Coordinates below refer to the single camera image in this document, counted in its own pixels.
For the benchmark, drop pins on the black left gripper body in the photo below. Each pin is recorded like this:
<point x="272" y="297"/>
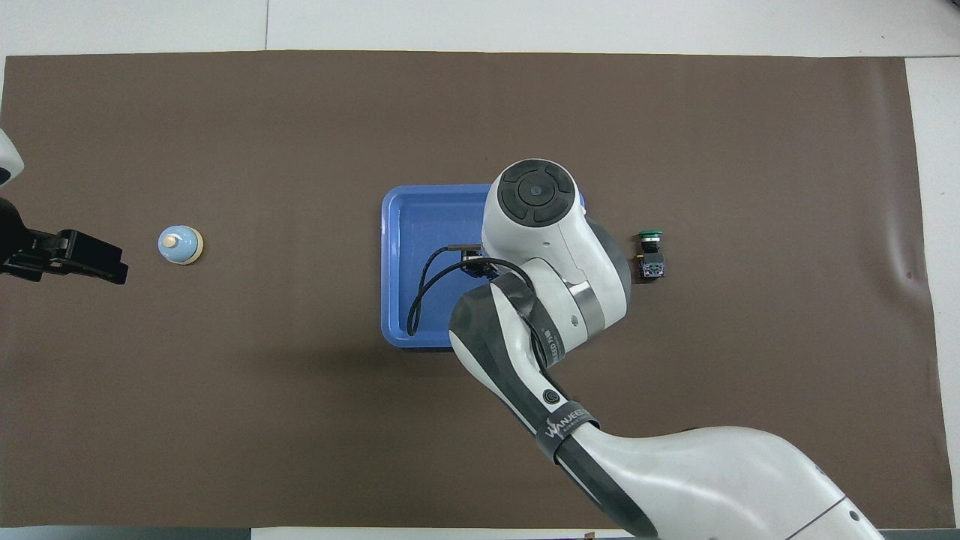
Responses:
<point x="15" y="236"/>

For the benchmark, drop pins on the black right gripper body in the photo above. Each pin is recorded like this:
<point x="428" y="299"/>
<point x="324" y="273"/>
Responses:
<point x="480" y="268"/>

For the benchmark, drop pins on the light blue call bell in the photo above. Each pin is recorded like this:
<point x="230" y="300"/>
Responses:
<point x="180" y="245"/>

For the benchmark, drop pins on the green push button switch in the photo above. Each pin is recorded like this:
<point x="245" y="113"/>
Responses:
<point x="652" y="262"/>

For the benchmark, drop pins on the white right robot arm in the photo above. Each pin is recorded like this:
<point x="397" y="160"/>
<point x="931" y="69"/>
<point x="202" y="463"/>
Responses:
<point x="712" y="480"/>

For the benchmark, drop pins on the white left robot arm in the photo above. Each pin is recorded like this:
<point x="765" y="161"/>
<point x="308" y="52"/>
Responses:
<point x="6" y="161"/>

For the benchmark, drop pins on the blue plastic tray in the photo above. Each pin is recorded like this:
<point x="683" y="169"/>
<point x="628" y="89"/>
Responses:
<point x="420" y="225"/>

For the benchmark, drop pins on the brown table mat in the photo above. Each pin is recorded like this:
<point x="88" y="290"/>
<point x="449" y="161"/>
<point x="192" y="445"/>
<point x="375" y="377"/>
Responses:
<point x="225" y="412"/>

